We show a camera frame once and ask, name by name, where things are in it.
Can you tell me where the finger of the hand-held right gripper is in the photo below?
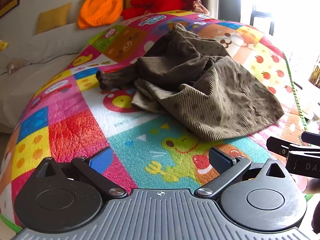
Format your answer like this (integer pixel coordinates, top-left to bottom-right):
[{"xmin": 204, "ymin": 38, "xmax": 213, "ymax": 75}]
[
  {"xmin": 301, "ymin": 131, "xmax": 320, "ymax": 147},
  {"xmin": 266, "ymin": 136, "xmax": 300, "ymax": 159}
]

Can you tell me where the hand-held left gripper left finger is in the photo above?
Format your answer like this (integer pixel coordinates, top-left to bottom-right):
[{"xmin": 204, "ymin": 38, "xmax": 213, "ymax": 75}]
[{"xmin": 37, "ymin": 147, "xmax": 128, "ymax": 200}]

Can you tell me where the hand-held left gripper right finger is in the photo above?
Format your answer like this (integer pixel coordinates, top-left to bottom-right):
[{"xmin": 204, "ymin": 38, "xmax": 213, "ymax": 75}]
[{"xmin": 194, "ymin": 147, "xmax": 288, "ymax": 201}]

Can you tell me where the olive dotted corduroy garment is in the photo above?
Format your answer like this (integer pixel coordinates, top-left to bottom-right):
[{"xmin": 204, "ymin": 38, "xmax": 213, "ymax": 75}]
[{"xmin": 130, "ymin": 22, "xmax": 285, "ymax": 142}]

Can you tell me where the dark brown knit sweater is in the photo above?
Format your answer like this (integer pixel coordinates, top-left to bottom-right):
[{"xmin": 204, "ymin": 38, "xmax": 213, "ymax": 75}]
[{"xmin": 96, "ymin": 66, "xmax": 140, "ymax": 90}]

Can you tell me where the person's right hand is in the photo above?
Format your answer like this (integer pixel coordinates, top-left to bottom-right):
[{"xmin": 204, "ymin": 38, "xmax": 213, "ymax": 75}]
[{"xmin": 303, "ymin": 177, "xmax": 320, "ymax": 194}]

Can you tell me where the colourful printed play mat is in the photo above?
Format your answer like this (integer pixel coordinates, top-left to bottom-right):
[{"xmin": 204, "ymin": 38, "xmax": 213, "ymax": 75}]
[{"xmin": 0, "ymin": 10, "xmax": 310, "ymax": 233}]

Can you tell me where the beige plush toy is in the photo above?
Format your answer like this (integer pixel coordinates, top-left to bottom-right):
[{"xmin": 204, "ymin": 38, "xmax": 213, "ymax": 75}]
[{"xmin": 5, "ymin": 58, "xmax": 28, "ymax": 75}]

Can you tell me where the white sofa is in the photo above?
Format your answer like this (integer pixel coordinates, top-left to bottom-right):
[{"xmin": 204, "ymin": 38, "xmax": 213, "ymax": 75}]
[{"xmin": 0, "ymin": 15, "xmax": 125, "ymax": 133}]

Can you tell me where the bright window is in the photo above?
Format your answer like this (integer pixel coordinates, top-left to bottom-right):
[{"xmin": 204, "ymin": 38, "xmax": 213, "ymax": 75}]
[{"xmin": 240, "ymin": 0, "xmax": 320, "ymax": 55}]

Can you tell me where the orange pumpkin plush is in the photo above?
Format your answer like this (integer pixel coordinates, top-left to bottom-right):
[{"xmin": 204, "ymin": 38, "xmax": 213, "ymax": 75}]
[{"xmin": 77, "ymin": 0, "xmax": 125, "ymax": 30}]

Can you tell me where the pink cloth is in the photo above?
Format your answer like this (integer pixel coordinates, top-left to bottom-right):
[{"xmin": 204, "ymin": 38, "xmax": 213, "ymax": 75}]
[{"xmin": 192, "ymin": 0, "xmax": 210, "ymax": 15}]

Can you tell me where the red plush toy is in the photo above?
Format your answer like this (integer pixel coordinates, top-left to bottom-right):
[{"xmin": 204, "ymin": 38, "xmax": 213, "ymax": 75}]
[{"xmin": 122, "ymin": 0, "xmax": 202, "ymax": 20}]

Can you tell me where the thin dark cable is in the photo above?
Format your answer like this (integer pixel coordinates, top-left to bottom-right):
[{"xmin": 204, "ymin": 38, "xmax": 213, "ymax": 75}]
[{"xmin": 0, "ymin": 52, "xmax": 80, "ymax": 75}]

